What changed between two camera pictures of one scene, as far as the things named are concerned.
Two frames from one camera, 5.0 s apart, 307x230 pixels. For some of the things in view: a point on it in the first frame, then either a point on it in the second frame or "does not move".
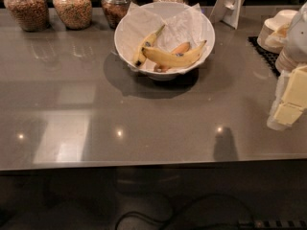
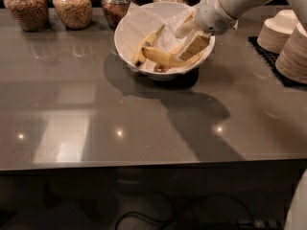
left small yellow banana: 147,41 does not move
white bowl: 165,39 does not move
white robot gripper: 297,40 → 209,15
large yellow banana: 174,58 does not move
